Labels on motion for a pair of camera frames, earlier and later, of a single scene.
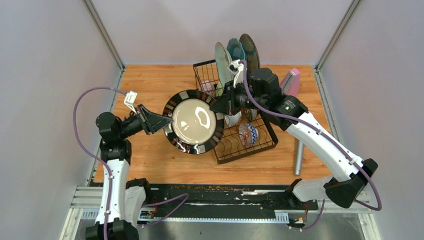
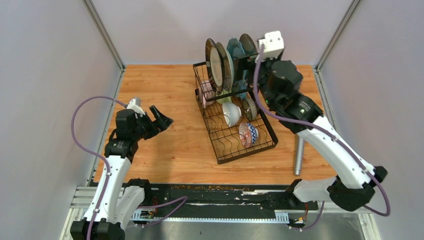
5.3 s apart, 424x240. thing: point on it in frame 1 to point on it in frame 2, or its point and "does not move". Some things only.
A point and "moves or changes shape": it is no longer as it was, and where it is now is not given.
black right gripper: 225,104 to 248,63
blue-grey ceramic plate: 251,53 does not move
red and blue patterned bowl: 248,134 does not move
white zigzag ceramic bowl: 232,120 does not move
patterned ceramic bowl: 251,114 does not move
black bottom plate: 196,128 to 215,66
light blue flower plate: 222,56 does not move
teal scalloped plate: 236,49 does not move
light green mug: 219,89 moves or changes shape
